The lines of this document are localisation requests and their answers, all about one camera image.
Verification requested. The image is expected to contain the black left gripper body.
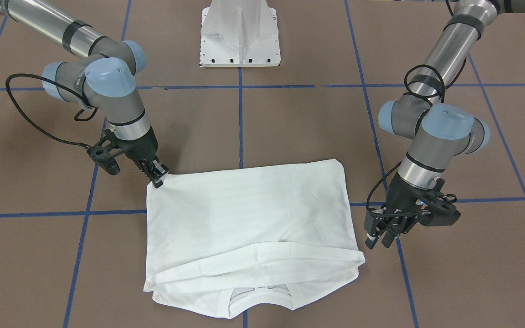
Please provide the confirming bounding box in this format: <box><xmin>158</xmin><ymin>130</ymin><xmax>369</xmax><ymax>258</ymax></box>
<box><xmin>364</xmin><ymin>174</ymin><xmax>444</xmax><ymax>236</ymax></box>

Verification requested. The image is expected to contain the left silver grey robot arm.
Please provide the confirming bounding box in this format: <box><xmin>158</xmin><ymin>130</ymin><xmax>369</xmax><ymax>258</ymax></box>
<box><xmin>363</xmin><ymin>0</ymin><xmax>525</xmax><ymax>249</ymax></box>

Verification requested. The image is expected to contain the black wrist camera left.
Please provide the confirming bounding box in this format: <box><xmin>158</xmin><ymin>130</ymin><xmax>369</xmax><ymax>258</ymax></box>
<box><xmin>418</xmin><ymin>190</ymin><xmax>461</xmax><ymax>226</ymax></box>

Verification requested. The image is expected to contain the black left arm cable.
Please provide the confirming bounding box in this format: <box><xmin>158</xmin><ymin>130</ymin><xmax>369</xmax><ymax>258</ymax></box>
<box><xmin>365</xmin><ymin>64</ymin><xmax>468</xmax><ymax>212</ymax></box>

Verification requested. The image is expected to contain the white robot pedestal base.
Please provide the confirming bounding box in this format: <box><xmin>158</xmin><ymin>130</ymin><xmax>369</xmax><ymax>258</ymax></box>
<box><xmin>199</xmin><ymin>0</ymin><xmax>281</xmax><ymax>68</ymax></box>

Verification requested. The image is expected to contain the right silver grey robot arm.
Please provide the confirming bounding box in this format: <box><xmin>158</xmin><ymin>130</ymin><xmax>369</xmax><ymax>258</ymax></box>
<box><xmin>0</xmin><ymin>0</ymin><xmax>169</xmax><ymax>188</ymax></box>

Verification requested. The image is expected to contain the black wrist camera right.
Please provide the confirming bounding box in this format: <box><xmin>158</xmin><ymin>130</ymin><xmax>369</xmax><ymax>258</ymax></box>
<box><xmin>86</xmin><ymin>129</ymin><xmax>128</xmax><ymax>176</ymax></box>

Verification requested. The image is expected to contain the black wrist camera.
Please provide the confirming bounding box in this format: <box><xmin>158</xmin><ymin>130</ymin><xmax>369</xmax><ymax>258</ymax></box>
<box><xmin>86</xmin><ymin>129</ymin><xmax>128</xmax><ymax>176</ymax></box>
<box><xmin>418</xmin><ymin>190</ymin><xmax>461</xmax><ymax>226</ymax></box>

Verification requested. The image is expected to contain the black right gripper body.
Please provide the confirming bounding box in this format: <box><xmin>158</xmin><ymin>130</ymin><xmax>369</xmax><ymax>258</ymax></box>
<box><xmin>124</xmin><ymin>128</ymin><xmax>160</xmax><ymax>176</ymax></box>

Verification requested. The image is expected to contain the white printed long-sleeve shirt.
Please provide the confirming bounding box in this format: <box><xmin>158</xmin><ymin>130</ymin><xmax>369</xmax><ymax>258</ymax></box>
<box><xmin>143</xmin><ymin>159</ymin><xmax>365</xmax><ymax>319</ymax></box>

